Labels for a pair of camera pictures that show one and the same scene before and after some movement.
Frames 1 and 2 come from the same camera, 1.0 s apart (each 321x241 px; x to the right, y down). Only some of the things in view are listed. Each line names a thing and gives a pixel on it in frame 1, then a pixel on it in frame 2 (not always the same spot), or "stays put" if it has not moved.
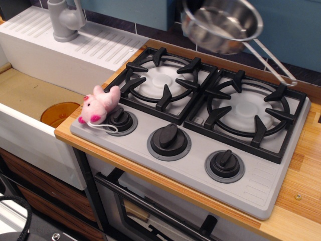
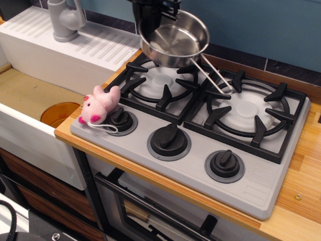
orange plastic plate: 53,113 stays put
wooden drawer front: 50,197 stays put
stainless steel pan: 226,27 to 179,37
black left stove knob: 122,123 stays put
